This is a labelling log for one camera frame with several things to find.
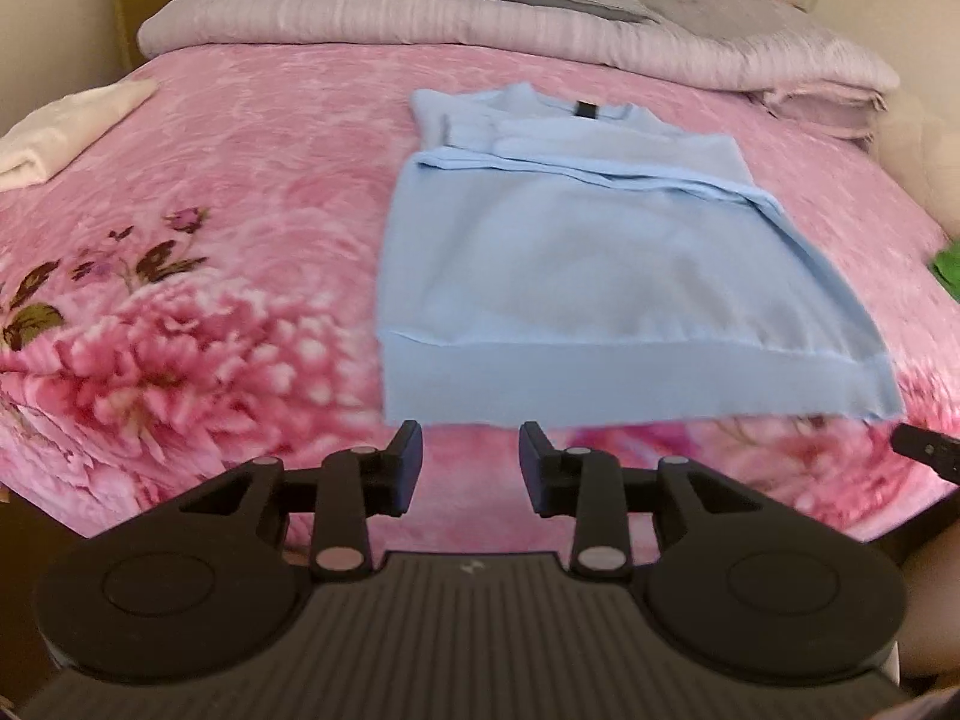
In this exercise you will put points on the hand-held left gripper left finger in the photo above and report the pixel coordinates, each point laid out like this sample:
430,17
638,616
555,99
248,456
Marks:
409,465

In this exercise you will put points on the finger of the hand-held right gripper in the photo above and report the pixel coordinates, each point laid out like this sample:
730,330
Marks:
934,451

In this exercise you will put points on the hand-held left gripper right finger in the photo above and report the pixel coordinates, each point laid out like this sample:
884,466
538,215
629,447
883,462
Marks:
531,465

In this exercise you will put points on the light blue sweater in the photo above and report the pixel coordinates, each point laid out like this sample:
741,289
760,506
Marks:
600,277

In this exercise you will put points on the person's right forearm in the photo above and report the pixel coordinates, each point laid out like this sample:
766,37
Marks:
934,615

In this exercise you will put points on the green knitted sweater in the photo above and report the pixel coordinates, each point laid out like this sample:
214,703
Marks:
949,262

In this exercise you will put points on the pink floral blanket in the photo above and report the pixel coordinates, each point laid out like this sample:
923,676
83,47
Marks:
225,240

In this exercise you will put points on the cream quilted headboard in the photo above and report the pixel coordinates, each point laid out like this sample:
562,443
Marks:
926,157

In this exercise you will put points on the pink pillow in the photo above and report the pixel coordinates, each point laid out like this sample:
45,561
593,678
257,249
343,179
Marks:
825,99
825,127

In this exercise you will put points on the striped lilac quilt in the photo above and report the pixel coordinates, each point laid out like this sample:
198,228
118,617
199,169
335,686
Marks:
375,15

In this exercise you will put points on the cream folded cloth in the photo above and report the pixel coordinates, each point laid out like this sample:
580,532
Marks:
67,127

